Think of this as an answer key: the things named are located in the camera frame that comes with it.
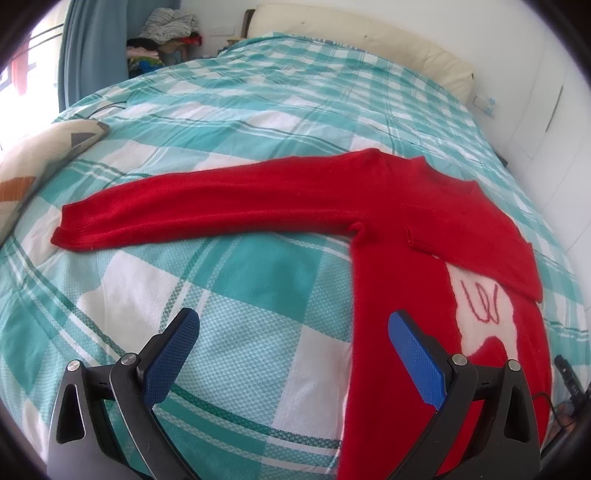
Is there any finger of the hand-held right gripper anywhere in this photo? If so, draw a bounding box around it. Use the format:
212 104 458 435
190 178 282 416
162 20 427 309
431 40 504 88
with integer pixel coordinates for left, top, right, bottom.
553 354 591 407

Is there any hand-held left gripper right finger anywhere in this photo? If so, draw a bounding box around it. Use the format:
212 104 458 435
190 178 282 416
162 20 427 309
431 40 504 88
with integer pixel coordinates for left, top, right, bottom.
388 310 542 480

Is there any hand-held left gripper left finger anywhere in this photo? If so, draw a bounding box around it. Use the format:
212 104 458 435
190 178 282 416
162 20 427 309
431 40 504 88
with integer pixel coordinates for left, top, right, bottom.
46 308 201 480

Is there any red sweater with white figure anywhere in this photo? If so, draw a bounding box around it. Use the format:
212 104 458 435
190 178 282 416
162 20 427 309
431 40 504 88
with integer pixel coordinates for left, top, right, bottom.
50 148 555 480

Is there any pile of mixed clothes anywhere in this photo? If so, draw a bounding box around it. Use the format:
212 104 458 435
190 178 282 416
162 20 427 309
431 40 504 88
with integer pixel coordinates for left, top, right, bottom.
126 7 205 80

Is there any teal checked bed blanket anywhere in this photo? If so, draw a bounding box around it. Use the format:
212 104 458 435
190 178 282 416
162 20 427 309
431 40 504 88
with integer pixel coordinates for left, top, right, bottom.
0 31 583 480

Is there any cream patterned pillow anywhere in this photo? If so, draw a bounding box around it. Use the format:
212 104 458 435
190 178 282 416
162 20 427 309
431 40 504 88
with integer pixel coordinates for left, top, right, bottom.
0 119 112 246

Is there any white wardrobe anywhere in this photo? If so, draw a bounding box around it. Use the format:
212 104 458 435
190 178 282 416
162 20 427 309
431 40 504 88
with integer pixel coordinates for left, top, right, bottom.
496 37 587 227

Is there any blue curtain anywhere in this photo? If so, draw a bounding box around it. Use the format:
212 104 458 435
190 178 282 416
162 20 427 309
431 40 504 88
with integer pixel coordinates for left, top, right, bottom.
59 0 180 112

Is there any window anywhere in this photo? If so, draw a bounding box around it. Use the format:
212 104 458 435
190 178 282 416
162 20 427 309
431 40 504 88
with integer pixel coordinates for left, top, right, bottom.
0 9 70 153

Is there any cream headboard cushion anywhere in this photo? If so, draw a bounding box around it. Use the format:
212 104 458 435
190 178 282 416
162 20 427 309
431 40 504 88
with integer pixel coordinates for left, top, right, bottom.
247 4 475 104

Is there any red hanging cloth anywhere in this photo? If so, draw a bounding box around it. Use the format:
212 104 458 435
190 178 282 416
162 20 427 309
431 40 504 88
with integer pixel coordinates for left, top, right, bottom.
10 39 32 97

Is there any white wall socket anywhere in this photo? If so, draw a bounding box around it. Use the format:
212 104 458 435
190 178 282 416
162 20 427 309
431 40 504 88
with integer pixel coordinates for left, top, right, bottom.
472 93 498 115

